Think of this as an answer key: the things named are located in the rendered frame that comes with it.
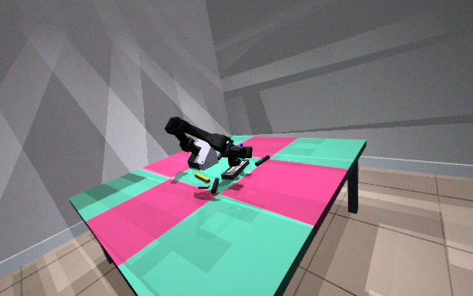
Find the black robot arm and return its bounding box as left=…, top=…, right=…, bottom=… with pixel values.
left=165, top=117, right=247, bottom=167

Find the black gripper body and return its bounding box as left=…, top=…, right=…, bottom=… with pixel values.
left=220, top=146, right=253, bottom=158

